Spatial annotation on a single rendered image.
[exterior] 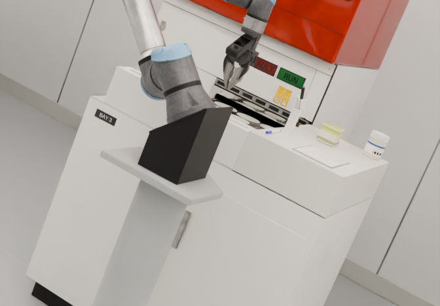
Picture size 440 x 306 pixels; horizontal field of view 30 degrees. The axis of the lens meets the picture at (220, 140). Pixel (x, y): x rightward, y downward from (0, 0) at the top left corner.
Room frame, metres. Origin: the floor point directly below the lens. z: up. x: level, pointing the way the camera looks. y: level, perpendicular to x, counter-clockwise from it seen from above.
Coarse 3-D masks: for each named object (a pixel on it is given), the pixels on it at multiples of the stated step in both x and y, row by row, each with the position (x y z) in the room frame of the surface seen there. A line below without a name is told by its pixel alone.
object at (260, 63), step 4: (256, 60) 3.34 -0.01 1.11; (260, 60) 3.33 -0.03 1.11; (264, 60) 3.32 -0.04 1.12; (256, 64) 3.33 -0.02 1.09; (260, 64) 3.33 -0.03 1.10; (264, 64) 3.32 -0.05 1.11; (268, 64) 3.32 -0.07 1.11; (272, 64) 3.31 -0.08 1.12; (260, 68) 3.33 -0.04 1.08; (264, 68) 3.32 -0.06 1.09; (268, 68) 3.31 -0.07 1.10; (272, 68) 3.31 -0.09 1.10; (268, 72) 3.31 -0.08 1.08; (272, 72) 3.31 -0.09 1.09
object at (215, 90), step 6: (216, 90) 3.37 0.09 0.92; (222, 90) 3.36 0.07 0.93; (210, 96) 3.37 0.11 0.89; (228, 96) 3.35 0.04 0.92; (234, 96) 3.34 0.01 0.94; (240, 102) 3.32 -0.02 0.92; (246, 102) 3.32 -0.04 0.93; (252, 108) 3.30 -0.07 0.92; (258, 108) 3.29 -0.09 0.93; (264, 108) 3.30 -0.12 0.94; (264, 114) 3.28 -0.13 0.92; (270, 114) 3.27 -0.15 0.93; (276, 120) 3.26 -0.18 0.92; (282, 120) 3.25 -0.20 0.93
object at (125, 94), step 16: (112, 80) 2.84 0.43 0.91; (128, 80) 2.82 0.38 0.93; (112, 96) 2.83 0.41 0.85; (128, 96) 2.81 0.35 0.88; (144, 96) 2.79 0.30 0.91; (128, 112) 2.80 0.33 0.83; (144, 112) 2.78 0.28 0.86; (160, 112) 2.76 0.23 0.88; (240, 128) 2.65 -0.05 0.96; (224, 144) 2.67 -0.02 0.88; (240, 144) 2.65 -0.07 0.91; (224, 160) 2.66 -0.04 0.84
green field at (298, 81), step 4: (280, 72) 3.29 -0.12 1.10; (284, 72) 3.29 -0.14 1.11; (288, 72) 3.28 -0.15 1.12; (280, 76) 3.29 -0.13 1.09; (284, 76) 3.29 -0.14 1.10; (288, 76) 3.28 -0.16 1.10; (292, 76) 3.27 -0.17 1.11; (296, 76) 3.27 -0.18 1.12; (284, 80) 3.28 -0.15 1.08; (288, 80) 3.28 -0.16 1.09; (292, 80) 3.27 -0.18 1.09; (296, 80) 3.27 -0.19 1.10; (300, 80) 3.26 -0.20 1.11; (292, 84) 3.27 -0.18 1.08; (296, 84) 3.26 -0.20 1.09; (300, 84) 3.26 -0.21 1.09
